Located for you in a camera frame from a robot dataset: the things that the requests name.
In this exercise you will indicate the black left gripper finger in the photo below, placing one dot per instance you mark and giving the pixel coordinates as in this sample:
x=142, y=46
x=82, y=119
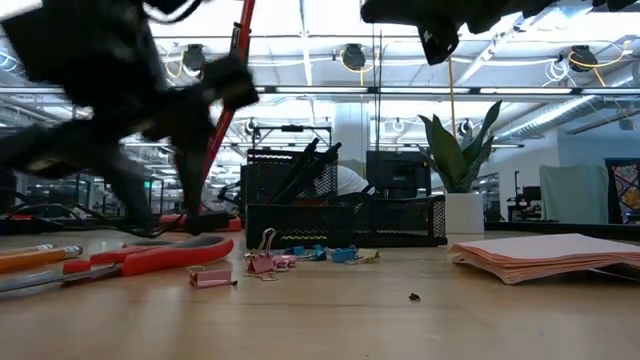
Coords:
x=132, y=200
x=192, y=175

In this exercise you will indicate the person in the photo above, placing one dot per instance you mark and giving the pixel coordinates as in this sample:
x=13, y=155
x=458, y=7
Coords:
x=352, y=182

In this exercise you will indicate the beige binder clip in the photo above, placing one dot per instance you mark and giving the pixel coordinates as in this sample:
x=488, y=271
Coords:
x=248, y=253
x=367, y=255

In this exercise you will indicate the small black crumb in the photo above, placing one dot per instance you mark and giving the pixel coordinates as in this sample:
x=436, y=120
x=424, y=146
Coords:
x=414, y=297

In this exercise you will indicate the black metal rack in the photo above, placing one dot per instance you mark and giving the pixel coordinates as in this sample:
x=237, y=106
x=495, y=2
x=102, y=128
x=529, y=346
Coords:
x=292, y=128

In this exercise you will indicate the black mesh desk organizer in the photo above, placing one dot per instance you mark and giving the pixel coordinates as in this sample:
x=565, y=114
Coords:
x=300, y=227

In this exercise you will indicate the pink binder clip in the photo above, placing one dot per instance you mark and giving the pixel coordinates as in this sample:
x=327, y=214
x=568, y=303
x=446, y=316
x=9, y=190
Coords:
x=260, y=265
x=284, y=261
x=210, y=278

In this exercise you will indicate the green plant in white pot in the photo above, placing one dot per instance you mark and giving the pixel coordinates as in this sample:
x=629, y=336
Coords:
x=450, y=160

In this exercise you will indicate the pale green cloth screen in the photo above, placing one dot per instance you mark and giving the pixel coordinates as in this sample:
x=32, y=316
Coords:
x=565, y=195

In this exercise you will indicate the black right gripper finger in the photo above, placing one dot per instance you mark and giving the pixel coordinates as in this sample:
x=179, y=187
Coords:
x=395, y=11

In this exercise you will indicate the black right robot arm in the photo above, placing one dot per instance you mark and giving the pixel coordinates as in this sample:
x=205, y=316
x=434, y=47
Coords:
x=615, y=4

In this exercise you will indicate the black aluminium table frame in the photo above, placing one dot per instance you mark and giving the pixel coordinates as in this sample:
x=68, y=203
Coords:
x=560, y=229

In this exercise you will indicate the pink sticky note pad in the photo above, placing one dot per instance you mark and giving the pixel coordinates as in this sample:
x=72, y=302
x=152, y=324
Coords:
x=540, y=250

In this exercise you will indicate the black monitor cart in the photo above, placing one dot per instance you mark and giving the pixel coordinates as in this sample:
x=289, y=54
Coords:
x=530, y=195

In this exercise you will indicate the colourful wall art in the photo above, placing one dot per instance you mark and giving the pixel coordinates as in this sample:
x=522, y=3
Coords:
x=625, y=190

